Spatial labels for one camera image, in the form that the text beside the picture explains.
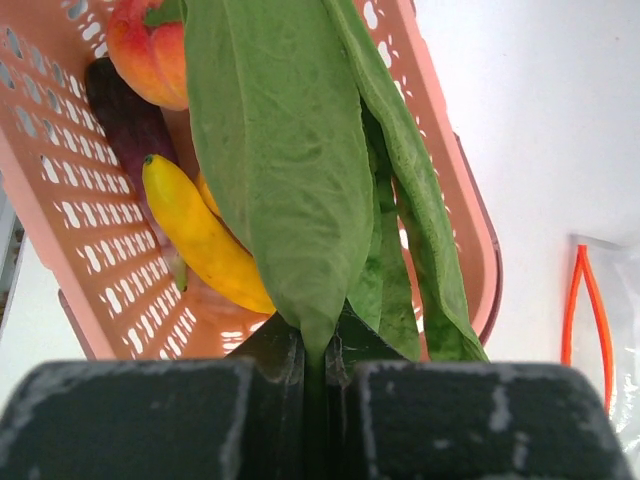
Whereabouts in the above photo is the orange fake fruit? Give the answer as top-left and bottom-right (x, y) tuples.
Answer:
(195, 172), (221, 218)

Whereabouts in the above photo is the pink plastic basket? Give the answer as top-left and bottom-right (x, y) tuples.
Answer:
(1, 1), (502, 359)

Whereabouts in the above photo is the green fake lettuce leaf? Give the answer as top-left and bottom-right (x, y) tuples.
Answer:
(180, 1), (486, 361)

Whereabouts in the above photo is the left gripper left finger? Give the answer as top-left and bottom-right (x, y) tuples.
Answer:
(1, 316), (304, 479)

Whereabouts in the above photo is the purple fake eggplant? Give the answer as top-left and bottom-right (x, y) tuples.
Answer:
(84, 57), (188, 292)

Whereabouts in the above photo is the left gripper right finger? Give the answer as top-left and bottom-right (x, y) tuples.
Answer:
(326, 305), (633, 479)

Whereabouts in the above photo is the yellow fake chili pepper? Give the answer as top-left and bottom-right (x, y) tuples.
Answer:
(141, 154), (275, 314)

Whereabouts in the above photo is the clear zip top bag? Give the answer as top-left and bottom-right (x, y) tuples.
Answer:
(561, 235), (639, 450)

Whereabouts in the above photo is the orange fake peach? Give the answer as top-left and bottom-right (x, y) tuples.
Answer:
(106, 0), (188, 111)

